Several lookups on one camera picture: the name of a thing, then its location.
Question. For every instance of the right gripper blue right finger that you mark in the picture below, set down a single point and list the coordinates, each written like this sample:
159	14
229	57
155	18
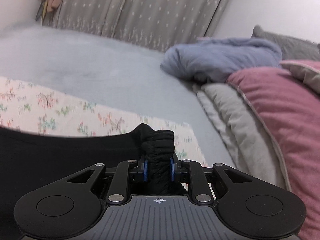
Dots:
172	168

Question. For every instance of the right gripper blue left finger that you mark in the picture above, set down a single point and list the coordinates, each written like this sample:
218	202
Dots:
145	169

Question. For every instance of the black pants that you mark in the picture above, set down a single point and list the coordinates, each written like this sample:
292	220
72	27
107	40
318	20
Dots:
30	161

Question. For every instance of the light blue bed sheet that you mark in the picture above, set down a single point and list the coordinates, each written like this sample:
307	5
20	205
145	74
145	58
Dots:
107	72

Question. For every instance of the blue grey blanket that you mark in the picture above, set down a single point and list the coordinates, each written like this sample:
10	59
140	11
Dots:
214	60

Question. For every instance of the floral white cloth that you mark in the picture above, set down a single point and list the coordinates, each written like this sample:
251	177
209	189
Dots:
36	109

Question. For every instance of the grey patterned curtain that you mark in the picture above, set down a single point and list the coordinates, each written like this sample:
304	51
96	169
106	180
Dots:
154	24

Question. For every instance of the grey headboard cushion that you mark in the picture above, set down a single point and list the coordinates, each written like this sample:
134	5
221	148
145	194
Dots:
292	48

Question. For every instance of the yellow stick by wall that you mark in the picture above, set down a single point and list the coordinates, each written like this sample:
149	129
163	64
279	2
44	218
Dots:
41	13

